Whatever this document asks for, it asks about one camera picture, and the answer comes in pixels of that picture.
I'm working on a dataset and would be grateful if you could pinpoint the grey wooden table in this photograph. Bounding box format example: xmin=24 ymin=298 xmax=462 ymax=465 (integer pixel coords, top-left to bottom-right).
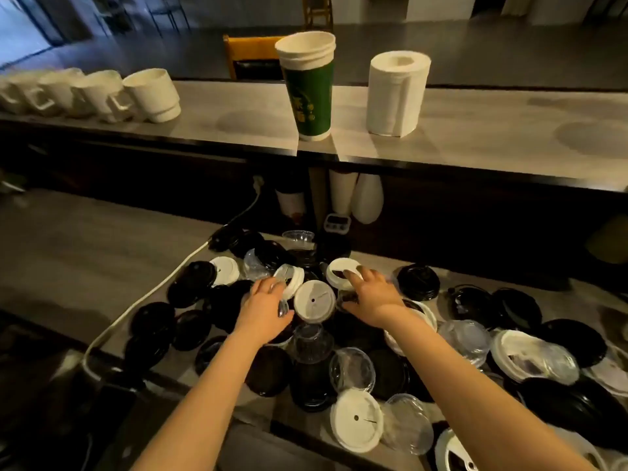
xmin=0 ymin=188 xmax=628 ymax=471

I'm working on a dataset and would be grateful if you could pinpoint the person's right forearm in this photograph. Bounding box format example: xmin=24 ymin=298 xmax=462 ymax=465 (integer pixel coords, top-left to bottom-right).
xmin=387 ymin=308 xmax=597 ymax=471

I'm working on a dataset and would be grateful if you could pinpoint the green paper cup stack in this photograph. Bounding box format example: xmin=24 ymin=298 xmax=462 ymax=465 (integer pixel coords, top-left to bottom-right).
xmin=274 ymin=30 xmax=337 ymax=142

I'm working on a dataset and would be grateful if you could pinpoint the small digital timer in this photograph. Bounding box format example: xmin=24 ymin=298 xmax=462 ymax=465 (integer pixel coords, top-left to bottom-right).
xmin=323 ymin=213 xmax=352 ymax=235

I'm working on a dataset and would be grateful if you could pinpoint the person's left hand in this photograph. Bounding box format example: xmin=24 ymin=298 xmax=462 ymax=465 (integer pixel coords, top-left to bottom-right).
xmin=234 ymin=277 xmax=295 ymax=347

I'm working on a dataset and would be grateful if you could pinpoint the grey bar counter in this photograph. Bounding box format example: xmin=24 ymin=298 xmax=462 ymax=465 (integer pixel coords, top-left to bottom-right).
xmin=0 ymin=80 xmax=628 ymax=194

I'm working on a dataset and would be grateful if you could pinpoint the pile of cup lids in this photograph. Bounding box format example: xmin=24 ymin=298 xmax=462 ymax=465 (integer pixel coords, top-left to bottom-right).
xmin=122 ymin=229 xmax=628 ymax=471

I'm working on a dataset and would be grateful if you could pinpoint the white power cable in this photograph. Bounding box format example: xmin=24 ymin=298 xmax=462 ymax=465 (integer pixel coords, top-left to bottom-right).
xmin=80 ymin=239 xmax=212 ymax=383

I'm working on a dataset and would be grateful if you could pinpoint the wooden chair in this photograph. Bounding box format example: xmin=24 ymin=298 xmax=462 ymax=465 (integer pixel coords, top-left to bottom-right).
xmin=223 ymin=33 xmax=285 ymax=82

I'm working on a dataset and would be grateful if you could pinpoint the white paper towel roll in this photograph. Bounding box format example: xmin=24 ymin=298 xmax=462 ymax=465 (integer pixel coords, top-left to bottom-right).
xmin=365 ymin=50 xmax=432 ymax=139

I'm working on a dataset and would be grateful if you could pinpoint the person's right hand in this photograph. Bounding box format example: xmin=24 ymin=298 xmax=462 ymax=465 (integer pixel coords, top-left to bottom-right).
xmin=341 ymin=266 xmax=409 ymax=329

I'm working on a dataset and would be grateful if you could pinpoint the person's left forearm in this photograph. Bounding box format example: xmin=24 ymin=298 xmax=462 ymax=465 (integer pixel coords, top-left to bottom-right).
xmin=130 ymin=328 xmax=295 ymax=471

